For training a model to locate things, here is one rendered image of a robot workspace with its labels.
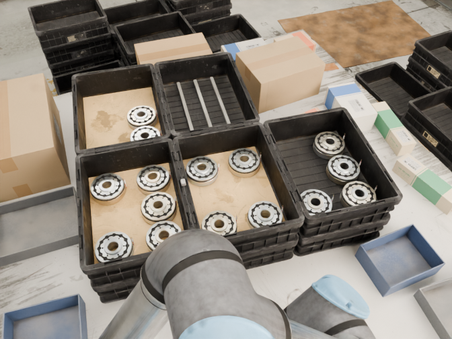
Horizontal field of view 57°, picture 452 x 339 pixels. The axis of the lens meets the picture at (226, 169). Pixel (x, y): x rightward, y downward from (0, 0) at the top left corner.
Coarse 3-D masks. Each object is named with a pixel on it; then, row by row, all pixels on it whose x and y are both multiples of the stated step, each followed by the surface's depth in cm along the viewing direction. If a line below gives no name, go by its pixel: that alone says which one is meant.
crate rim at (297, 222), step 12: (204, 132) 133; (216, 132) 133; (264, 132) 134; (180, 156) 127; (276, 156) 127; (180, 168) 124; (288, 180) 121; (288, 192) 119; (192, 204) 115; (192, 216) 113; (300, 216) 113; (264, 228) 111; (276, 228) 111; (288, 228) 113; (240, 240) 111
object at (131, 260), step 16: (144, 144) 130; (80, 160) 126; (176, 160) 126; (80, 176) 121; (176, 176) 122; (80, 192) 118; (80, 208) 116; (80, 224) 111; (192, 224) 111; (80, 240) 108; (80, 256) 105; (128, 256) 105; (144, 256) 105; (96, 272) 104
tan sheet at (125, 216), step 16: (96, 176) 134; (128, 176) 134; (128, 192) 130; (96, 208) 126; (112, 208) 126; (128, 208) 126; (160, 208) 126; (176, 208) 127; (96, 224) 123; (112, 224) 123; (128, 224) 123; (144, 224) 123; (176, 224) 123; (96, 240) 119; (144, 240) 119
